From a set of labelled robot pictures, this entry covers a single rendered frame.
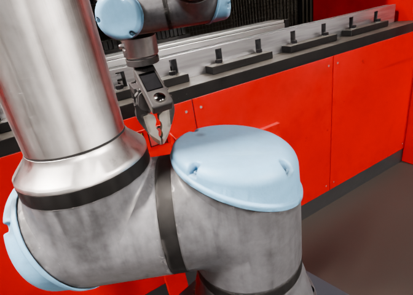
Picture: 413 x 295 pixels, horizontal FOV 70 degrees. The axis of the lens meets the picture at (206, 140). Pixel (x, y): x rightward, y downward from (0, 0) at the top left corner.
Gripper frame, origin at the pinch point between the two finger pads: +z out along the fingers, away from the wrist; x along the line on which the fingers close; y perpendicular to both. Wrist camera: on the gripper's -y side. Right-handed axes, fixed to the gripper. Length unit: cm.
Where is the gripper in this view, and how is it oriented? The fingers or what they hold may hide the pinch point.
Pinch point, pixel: (161, 140)
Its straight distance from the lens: 73.3
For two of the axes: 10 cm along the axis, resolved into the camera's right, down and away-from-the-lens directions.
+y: -4.1, -4.0, 8.2
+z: 1.1, 8.7, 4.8
